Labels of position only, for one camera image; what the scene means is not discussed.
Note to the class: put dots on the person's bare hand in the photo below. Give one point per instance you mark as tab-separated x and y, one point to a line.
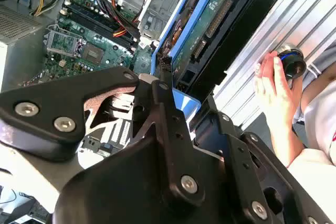
270	85

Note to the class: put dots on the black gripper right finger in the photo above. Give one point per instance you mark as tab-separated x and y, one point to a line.
244	161

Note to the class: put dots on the hard disk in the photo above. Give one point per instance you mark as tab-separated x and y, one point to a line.
199	37

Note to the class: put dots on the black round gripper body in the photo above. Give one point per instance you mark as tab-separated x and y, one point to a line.
126	187

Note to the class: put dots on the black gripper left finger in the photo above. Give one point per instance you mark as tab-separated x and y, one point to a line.
52	108

